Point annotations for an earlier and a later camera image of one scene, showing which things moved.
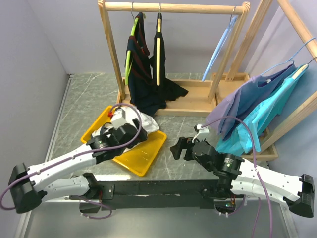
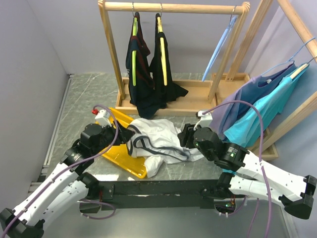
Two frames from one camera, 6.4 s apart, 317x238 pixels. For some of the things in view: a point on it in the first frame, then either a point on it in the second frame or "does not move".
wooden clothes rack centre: (201, 96) does not move
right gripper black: (183, 143) -> (188, 131)
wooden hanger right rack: (301, 70) does not move
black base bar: (157, 195) does not move
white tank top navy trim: (131, 113) -> (157, 142)
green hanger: (130, 55) -> (134, 56)
